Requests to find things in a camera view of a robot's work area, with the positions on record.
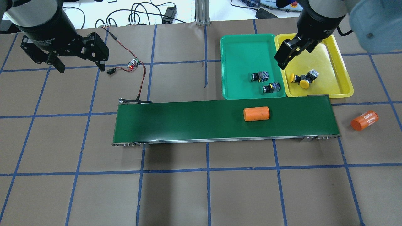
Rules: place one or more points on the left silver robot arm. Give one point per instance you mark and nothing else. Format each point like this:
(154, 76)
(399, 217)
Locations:
(8, 7)

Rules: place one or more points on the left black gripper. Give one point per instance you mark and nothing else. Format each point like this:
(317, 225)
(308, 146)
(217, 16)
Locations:
(47, 33)

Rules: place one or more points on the green conveyor belt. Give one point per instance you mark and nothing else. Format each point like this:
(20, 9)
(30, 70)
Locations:
(306, 117)

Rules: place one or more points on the green tray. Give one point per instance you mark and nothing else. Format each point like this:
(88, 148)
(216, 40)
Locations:
(244, 54)

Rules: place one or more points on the yellow tray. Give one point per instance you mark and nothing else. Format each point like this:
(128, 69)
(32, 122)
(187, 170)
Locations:
(333, 79)

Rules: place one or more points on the plain orange cylinder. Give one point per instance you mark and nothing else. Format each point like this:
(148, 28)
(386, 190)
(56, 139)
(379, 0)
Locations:
(256, 113)

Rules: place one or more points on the aluminium frame post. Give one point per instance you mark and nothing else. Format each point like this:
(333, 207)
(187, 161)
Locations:
(202, 16)

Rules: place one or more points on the orange cylinder labelled 4680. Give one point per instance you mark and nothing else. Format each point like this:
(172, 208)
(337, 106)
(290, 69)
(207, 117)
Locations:
(364, 120)

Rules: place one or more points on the black power adapter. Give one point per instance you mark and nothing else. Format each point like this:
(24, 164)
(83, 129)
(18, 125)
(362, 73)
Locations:
(169, 15)

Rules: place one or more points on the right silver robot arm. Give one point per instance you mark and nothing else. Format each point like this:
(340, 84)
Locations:
(376, 23)

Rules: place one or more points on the blue plaid umbrella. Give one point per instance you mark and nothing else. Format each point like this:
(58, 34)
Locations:
(251, 3)

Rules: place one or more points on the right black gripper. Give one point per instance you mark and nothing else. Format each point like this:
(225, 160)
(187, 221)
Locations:
(315, 25)

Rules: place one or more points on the yellow push button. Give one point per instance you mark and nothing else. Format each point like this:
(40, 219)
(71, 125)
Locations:
(292, 78)
(309, 78)

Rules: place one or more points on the small controller circuit board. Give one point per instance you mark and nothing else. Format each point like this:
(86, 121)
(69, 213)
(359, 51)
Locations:
(133, 64)

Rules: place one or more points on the green push button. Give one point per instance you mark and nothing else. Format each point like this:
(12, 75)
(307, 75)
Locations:
(270, 88)
(260, 76)

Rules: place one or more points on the blue teach pendant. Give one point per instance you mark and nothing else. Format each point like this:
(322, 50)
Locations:
(283, 5)

